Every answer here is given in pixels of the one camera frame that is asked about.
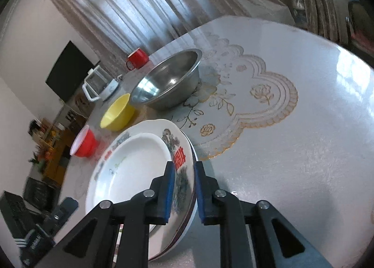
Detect red plastic bowl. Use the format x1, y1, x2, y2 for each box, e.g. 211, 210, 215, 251
70, 125, 97, 157

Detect small white plate flower print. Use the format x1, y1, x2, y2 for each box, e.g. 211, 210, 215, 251
86, 133, 173, 236

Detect white plate purple floral rim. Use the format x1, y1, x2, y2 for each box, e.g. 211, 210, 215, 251
147, 136, 200, 262

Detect lace table doily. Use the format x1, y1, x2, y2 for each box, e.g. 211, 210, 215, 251
164, 31, 299, 161

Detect grey sheer window curtain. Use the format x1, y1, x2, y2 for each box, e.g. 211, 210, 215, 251
41, 0, 287, 61

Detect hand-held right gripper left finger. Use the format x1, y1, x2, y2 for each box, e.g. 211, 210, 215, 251
35, 162, 176, 268

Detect black leather sofa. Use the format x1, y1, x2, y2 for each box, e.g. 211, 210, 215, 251
23, 177, 60, 210

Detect stainless steel bowl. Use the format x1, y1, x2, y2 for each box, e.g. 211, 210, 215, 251
130, 49, 202, 111

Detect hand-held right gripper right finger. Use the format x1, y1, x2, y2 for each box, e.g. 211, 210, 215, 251
194, 162, 331, 268

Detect wooden cabinet with shelves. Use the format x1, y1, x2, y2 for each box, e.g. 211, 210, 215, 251
29, 119, 88, 187

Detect white electric glass kettle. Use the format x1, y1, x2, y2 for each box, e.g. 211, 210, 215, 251
83, 65, 123, 102

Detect yellow plastic bowl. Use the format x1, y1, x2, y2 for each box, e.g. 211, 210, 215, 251
100, 93, 135, 132

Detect large white plate red marks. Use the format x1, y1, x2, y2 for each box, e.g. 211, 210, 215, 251
87, 119, 196, 260

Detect black wall television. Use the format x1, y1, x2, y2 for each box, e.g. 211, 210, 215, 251
45, 41, 101, 102

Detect red mug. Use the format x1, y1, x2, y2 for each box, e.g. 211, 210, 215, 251
126, 48, 149, 71

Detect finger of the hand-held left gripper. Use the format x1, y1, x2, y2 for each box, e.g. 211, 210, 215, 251
47, 197, 79, 229

